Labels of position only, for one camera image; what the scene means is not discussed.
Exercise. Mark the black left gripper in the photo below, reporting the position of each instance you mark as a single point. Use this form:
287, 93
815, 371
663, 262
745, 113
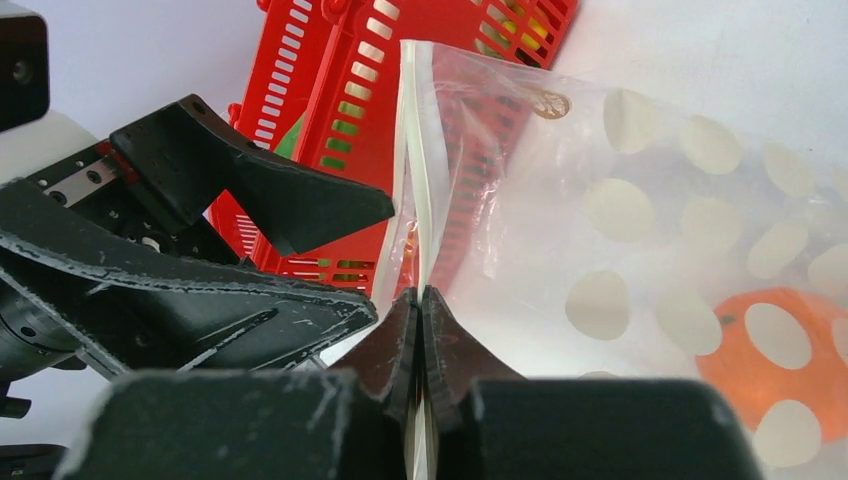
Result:
100, 284

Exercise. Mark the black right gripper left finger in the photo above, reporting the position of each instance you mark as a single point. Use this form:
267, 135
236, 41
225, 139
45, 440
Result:
346, 422

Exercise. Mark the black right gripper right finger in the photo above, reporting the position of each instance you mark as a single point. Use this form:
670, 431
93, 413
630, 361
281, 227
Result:
489, 422

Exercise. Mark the clear dotted zip top bag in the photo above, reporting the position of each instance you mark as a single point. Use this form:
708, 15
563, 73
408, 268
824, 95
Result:
600, 243

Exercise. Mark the orange tangerine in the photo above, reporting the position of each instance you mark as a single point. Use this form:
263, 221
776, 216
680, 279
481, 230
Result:
778, 345

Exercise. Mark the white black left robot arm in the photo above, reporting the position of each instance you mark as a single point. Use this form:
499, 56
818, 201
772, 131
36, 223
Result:
25, 99

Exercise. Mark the red plastic basket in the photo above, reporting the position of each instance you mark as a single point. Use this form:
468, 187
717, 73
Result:
332, 67

